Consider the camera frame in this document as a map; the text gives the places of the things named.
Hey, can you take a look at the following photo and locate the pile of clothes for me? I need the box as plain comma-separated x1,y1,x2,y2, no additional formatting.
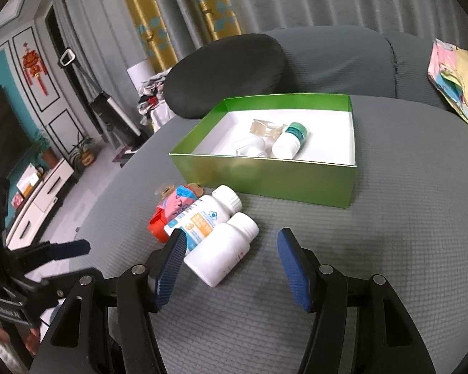
136,68,176,133

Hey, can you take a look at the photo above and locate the white television cabinet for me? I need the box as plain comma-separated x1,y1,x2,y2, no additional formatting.
6,159,79,251

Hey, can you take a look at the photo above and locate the white bottle with orange label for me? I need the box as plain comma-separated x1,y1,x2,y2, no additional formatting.
164,185,243,252

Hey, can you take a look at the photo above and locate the potted plant in yellow pot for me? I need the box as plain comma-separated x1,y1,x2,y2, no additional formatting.
68,136,96,168

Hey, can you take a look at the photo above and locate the black television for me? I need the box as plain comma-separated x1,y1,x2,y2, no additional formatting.
0,85,37,182

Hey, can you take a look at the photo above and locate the clear hair claw clip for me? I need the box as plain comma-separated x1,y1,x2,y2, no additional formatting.
250,119,287,139

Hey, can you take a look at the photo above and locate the potted plant in orange pot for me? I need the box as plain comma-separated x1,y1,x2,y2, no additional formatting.
33,132,59,166

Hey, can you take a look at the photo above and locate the white bottle with green label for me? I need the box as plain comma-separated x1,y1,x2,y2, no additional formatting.
272,122,310,160

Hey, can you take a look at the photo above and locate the gold patterned curtain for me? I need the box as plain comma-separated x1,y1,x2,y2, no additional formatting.
179,0,242,41
115,0,180,73

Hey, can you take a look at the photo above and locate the red hanging wall decoration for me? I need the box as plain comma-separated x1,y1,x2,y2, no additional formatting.
21,43,49,96

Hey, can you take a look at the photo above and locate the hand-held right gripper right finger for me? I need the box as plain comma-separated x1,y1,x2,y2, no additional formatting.
278,228,437,374

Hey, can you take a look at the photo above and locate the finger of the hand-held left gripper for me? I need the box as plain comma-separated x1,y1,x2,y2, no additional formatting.
7,239,91,272
27,268,104,304

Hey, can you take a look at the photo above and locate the pink bottle with red cap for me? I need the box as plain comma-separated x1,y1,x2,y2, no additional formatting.
148,186,203,244

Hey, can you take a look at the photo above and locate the white plastic nozzle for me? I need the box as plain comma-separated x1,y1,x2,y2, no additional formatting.
234,137,269,158

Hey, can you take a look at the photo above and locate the green cardboard box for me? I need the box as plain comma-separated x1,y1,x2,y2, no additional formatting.
169,93,357,209

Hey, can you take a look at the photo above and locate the dark patterned floor mat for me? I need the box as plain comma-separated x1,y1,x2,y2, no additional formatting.
112,145,141,164

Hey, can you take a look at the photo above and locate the plain white bottle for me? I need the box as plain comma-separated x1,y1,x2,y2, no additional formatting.
184,212,260,287

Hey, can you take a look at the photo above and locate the black cushion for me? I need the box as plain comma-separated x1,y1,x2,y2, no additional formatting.
163,34,287,119

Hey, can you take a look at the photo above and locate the colourful printed cloth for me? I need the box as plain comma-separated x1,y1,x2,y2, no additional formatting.
428,39,468,139

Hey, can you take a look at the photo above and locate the white paper bag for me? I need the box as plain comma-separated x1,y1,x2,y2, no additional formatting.
127,60,157,86

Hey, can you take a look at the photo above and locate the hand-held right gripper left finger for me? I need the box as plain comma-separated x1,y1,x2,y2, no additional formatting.
29,228,188,374

